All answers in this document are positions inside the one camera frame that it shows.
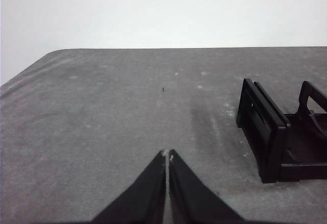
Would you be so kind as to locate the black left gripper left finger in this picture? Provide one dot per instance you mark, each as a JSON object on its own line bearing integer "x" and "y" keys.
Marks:
{"x": 143, "y": 196}

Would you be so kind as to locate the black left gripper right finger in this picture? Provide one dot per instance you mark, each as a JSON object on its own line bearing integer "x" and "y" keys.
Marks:
{"x": 194, "y": 198}

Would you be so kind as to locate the black plastic dish rack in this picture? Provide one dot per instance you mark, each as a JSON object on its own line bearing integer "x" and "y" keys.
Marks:
{"x": 278, "y": 137}

